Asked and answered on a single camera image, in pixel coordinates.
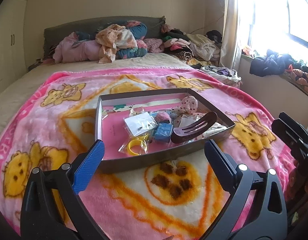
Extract dark green headboard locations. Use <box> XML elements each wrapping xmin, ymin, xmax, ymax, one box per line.
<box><xmin>43</xmin><ymin>16</ymin><xmax>166</xmax><ymax>58</ymax></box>

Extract pink fluffy hair tie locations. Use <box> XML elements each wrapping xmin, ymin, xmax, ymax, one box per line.
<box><xmin>154</xmin><ymin>112</ymin><xmax>172</xmax><ymax>125</ymax></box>

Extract pink bear fleece blanket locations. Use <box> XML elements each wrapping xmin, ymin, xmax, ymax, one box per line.
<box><xmin>0</xmin><ymin>67</ymin><xmax>294</xmax><ymax>239</ymax></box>

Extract yellow rings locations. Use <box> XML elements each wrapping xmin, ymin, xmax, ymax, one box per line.
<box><xmin>118</xmin><ymin>133</ymin><xmax>151</xmax><ymax>157</ymax></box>

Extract dark floral quilt bundle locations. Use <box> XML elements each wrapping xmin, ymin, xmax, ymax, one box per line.
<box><xmin>72</xmin><ymin>21</ymin><xmax>147</xmax><ymax>63</ymax></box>

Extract mixed clothes pile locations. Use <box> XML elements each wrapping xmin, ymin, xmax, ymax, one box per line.
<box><xmin>144</xmin><ymin>24</ymin><xmax>223</xmax><ymax>68</ymax></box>

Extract shallow dark cardboard box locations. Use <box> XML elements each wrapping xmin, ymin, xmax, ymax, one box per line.
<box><xmin>95</xmin><ymin>88</ymin><xmax>235</xmax><ymax>174</ymax></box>

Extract small blue box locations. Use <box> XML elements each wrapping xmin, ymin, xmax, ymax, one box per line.
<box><xmin>154</xmin><ymin>122</ymin><xmax>173</xmax><ymax>142</ymax></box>

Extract floral laundry bag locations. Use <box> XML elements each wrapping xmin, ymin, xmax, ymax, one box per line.
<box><xmin>200</xmin><ymin>66</ymin><xmax>242</xmax><ymax>88</ymax></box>

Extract cream built-in wardrobe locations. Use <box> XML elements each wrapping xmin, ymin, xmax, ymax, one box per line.
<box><xmin>0</xmin><ymin>0</ymin><xmax>28</xmax><ymax>94</ymax></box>

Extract cream window curtain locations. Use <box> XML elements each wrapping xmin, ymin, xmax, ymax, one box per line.
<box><xmin>219</xmin><ymin>0</ymin><xmax>251</xmax><ymax>70</ymax></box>

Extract peach floral cloth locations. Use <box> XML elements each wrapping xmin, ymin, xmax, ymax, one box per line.
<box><xmin>95</xmin><ymin>24</ymin><xmax>138</xmax><ymax>64</ymax></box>

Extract pink pyjama clothes heap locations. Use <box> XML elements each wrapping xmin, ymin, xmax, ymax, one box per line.
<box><xmin>53</xmin><ymin>32</ymin><xmax>100</xmax><ymax>64</ymax></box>

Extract dark clothes on windowsill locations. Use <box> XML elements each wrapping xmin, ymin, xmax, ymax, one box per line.
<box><xmin>249</xmin><ymin>50</ymin><xmax>308</xmax><ymax>77</ymax></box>

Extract earring card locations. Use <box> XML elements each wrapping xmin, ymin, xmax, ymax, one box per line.
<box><xmin>124</xmin><ymin>112</ymin><xmax>158</xmax><ymax>137</ymax></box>

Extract bed with beige sheet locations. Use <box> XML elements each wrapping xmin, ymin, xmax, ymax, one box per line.
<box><xmin>0</xmin><ymin>53</ymin><xmax>191</xmax><ymax>135</ymax></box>

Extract mauve hair clip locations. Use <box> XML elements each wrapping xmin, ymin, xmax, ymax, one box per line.
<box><xmin>171</xmin><ymin>112</ymin><xmax>218</xmax><ymax>144</ymax></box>

